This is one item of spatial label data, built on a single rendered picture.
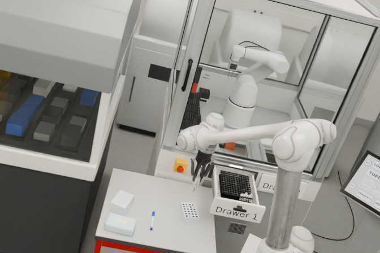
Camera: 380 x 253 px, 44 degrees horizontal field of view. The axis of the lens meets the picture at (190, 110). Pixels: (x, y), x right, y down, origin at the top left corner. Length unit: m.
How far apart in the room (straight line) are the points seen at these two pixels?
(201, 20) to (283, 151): 0.93
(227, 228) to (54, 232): 1.09
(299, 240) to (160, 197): 0.87
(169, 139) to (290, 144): 1.10
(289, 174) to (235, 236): 1.36
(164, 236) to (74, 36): 1.10
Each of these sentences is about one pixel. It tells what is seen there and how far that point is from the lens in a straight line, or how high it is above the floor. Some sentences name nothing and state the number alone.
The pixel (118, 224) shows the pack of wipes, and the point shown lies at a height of 0.80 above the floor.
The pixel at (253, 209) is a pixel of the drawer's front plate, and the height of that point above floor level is 0.90.
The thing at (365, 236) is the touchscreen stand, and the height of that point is 0.72.
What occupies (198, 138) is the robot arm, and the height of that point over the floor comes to 1.36.
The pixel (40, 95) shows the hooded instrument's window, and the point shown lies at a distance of 2.47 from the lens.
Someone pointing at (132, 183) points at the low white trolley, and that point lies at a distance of 2.78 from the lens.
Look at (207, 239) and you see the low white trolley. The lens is 2.56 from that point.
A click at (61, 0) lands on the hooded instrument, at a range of 2.41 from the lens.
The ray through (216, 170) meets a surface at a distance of 2.89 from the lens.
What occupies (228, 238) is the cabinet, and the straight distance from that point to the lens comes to 3.22.
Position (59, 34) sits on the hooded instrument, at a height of 1.60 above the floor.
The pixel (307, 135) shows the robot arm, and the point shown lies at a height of 1.65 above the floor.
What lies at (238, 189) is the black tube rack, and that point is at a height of 0.90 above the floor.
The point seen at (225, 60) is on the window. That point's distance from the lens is 2.55.
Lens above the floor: 2.44
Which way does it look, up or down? 27 degrees down
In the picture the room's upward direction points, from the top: 16 degrees clockwise
